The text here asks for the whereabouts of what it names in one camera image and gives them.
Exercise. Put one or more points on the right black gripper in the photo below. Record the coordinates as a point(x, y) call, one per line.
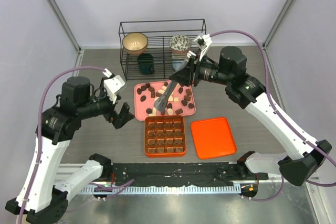
point(186, 76)

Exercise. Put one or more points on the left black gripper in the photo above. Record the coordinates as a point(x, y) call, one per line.
point(118, 119)

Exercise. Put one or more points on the pink tray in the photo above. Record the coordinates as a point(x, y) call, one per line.
point(181, 101)

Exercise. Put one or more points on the metal tongs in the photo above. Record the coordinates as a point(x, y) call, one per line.
point(161, 102)

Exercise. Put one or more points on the orange chocolate box tray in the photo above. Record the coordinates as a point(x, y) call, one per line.
point(164, 136)

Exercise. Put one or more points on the orange box lid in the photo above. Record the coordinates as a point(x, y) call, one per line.
point(213, 138)

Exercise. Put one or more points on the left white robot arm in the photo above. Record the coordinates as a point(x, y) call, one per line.
point(41, 199)

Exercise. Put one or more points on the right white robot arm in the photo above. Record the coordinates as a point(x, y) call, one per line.
point(303, 153)

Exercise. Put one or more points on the light blue mug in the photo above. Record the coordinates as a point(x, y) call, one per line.
point(179, 64)

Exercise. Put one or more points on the floral patterned bowl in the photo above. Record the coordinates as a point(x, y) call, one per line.
point(180, 44)

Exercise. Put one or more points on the dark green mug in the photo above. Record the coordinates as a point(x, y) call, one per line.
point(145, 64)

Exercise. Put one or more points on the tan bowl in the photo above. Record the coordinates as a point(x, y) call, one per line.
point(135, 43)

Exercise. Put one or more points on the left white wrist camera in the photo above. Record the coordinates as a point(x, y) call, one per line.
point(113, 85)

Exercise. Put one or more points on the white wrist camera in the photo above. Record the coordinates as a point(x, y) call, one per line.
point(203, 42)
point(113, 85)

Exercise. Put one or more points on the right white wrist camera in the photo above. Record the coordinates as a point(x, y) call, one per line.
point(203, 42)

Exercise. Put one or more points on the black wire rack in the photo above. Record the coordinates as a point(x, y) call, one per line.
point(158, 33)

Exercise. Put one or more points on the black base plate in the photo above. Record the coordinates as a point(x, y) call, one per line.
point(179, 174)

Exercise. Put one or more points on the white cable duct rail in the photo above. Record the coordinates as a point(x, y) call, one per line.
point(132, 190)

